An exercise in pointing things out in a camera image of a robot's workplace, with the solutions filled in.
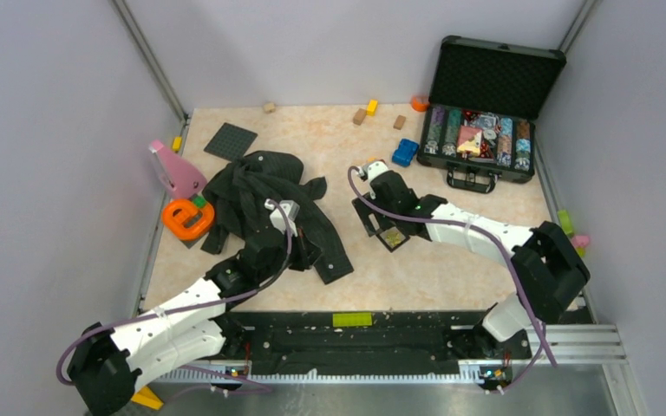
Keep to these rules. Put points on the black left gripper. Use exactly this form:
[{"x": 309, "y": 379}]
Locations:
[{"x": 307, "y": 251}]

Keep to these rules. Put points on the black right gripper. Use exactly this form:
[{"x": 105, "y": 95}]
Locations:
[{"x": 365, "y": 211}]

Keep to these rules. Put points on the dark pinstriped garment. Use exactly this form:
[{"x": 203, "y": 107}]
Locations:
[{"x": 247, "y": 191}]

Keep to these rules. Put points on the black square frame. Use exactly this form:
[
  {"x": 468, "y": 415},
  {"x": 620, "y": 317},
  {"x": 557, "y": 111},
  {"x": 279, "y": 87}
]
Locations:
[{"x": 380, "y": 226}]

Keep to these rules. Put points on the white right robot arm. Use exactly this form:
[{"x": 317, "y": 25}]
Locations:
[{"x": 547, "y": 271}]

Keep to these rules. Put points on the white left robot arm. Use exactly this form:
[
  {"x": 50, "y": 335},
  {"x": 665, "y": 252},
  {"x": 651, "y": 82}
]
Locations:
[{"x": 110, "y": 363}]

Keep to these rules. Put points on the blue toy brick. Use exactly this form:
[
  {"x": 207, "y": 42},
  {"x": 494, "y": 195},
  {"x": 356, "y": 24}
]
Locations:
[{"x": 405, "y": 152}]

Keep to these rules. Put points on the small wooden block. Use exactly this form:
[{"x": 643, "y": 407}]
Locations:
[{"x": 399, "y": 123}]

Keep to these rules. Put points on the green flat brick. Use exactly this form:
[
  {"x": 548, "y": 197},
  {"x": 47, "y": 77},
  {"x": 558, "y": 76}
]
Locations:
[{"x": 352, "y": 319}]

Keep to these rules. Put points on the wooden block centre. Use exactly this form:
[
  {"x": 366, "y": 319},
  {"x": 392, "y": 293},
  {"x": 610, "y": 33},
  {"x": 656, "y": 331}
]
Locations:
[{"x": 359, "y": 117}]

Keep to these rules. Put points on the yellow cube block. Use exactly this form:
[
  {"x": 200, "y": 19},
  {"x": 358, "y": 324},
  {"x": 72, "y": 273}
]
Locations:
[{"x": 371, "y": 108}]

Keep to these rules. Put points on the orange cylinder cup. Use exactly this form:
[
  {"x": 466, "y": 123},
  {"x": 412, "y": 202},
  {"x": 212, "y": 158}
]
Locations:
[{"x": 419, "y": 103}]

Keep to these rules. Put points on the black poker chip case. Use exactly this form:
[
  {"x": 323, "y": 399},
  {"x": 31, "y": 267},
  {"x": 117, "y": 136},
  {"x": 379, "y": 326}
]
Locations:
[{"x": 482, "y": 105}]

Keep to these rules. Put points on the orange curved toy track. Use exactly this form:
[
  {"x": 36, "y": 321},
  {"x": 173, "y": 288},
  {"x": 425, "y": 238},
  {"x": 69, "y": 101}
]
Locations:
[{"x": 188, "y": 219}]

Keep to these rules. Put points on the grey square baseplate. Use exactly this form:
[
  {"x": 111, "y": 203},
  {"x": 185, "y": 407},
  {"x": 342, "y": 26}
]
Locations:
[{"x": 230, "y": 142}]

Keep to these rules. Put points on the pink toy ramp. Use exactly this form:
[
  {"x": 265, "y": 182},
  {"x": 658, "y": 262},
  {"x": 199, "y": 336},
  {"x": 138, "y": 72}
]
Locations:
[{"x": 180, "y": 178}]

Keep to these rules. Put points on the wooden block far left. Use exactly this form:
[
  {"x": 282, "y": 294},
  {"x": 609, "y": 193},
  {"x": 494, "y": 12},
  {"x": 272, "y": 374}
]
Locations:
[{"x": 269, "y": 107}]

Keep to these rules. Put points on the small yellow brick left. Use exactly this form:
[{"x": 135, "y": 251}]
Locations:
[{"x": 177, "y": 144}]

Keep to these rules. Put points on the pink and green toy pile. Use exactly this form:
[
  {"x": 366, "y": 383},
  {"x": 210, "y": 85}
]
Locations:
[{"x": 579, "y": 242}]

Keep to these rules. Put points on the yellow wedge block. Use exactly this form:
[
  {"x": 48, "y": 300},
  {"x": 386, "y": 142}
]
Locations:
[{"x": 147, "y": 398}]

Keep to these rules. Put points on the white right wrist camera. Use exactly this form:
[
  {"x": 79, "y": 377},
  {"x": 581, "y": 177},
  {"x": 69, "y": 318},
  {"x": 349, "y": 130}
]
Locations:
[{"x": 372, "y": 169}]

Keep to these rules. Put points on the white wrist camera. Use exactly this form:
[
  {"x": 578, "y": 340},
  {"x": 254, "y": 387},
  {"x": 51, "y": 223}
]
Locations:
[
  {"x": 372, "y": 169},
  {"x": 284, "y": 213}
]

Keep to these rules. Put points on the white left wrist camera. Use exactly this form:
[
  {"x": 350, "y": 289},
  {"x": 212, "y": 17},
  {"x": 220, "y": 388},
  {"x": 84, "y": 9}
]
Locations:
[{"x": 284, "y": 213}]

